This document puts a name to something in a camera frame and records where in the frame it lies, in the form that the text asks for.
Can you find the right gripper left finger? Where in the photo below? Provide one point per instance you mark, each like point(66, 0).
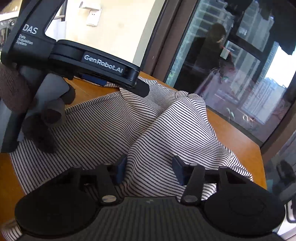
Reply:
point(108, 176)

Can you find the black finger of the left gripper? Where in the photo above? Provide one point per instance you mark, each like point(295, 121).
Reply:
point(140, 88)

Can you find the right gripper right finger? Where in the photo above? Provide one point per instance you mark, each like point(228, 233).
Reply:
point(191, 176)

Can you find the black white striped shirt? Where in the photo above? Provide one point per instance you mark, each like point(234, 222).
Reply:
point(149, 130)

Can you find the pink floral hanging cloth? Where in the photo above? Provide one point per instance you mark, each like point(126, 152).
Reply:
point(214, 80)

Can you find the black dustpan bin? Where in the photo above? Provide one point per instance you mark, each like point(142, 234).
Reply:
point(286, 175)

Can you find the white wall socket plate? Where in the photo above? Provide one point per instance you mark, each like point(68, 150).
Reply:
point(93, 17)

